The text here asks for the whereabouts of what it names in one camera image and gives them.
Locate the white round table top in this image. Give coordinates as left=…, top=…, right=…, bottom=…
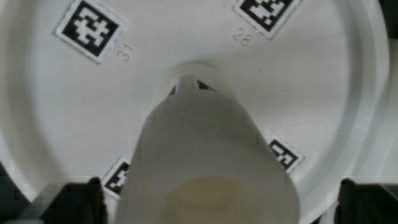
left=0, top=0, right=389, bottom=224

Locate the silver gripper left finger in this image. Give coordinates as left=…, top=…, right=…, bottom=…
left=16, top=176, right=112, bottom=224

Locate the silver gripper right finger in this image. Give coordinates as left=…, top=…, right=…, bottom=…
left=309, top=178, right=398, bottom=224

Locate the white cylindrical table leg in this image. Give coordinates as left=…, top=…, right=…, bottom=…
left=115, top=75, right=300, bottom=224

